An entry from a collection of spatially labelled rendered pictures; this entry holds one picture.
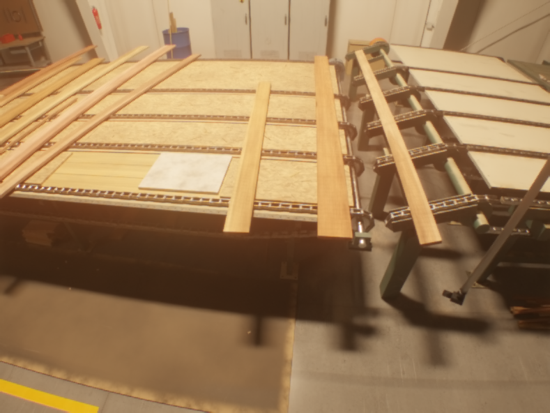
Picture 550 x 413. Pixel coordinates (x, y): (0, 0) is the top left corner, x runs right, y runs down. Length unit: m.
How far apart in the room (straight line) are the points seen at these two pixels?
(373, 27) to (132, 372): 7.43
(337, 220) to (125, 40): 7.85
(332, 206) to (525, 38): 7.68
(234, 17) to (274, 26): 0.85
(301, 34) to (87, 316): 6.23
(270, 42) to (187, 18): 2.15
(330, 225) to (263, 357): 1.06
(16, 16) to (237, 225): 9.40
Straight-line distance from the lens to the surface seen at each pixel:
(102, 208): 3.47
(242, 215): 1.89
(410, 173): 2.32
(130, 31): 8.82
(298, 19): 7.02
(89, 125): 3.48
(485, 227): 2.16
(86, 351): 2.71
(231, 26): 7.24
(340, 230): 1.83
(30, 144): 3.54
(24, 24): 10.42
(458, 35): 8.30
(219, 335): 2.42
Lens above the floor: 2.18
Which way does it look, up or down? 42 degrees down
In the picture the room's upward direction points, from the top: straight up
